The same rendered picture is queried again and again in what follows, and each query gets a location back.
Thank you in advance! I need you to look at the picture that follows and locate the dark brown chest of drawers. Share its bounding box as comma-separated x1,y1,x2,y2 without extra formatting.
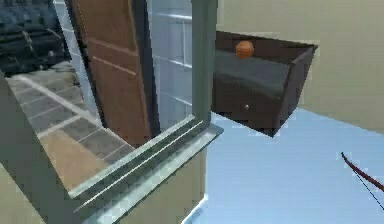
211,30,319,138

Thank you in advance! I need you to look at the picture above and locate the orange ball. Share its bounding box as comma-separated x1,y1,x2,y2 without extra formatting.
235,40,255,61

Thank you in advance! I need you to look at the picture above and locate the brown wooden room door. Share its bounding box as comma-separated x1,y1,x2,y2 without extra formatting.
65,0,162,147

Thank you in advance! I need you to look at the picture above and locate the dark blue sofa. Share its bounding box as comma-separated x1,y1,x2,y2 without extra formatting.
0,0,72,77

